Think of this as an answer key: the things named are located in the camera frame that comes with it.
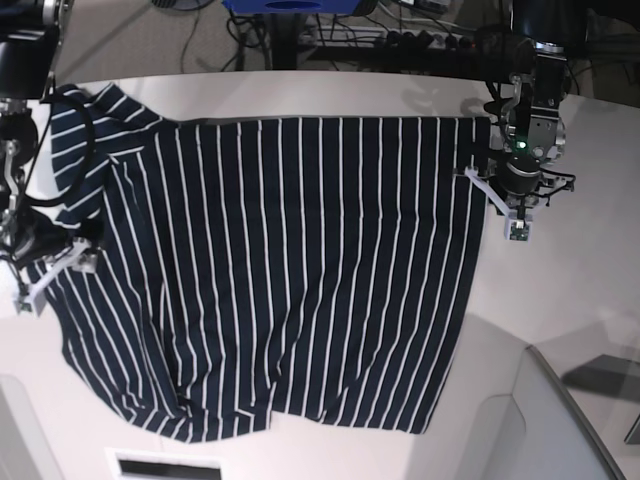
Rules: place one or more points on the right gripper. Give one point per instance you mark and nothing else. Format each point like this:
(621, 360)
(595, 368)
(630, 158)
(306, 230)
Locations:
(37, 238)

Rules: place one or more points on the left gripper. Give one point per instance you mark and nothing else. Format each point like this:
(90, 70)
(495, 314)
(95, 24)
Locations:
(515, 175)

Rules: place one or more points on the navy white striped t-shirt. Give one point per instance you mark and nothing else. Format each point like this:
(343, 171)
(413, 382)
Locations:
(318, 267)

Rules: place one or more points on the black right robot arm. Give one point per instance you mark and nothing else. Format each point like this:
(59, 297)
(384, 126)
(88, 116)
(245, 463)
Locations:
(32, 33)

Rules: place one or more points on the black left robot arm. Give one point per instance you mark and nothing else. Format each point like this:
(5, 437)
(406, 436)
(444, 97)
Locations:
(531, 129)

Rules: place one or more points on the grey monitor edge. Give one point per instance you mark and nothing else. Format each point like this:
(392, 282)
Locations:
(560, 441)

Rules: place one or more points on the black power strip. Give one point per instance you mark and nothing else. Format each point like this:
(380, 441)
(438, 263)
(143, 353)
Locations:
(342, 36)

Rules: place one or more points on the blue box on stand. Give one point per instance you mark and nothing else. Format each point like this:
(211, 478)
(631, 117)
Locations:
(291, 6)

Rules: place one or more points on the black table leg post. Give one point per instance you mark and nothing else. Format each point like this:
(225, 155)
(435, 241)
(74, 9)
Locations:
(284, 31)

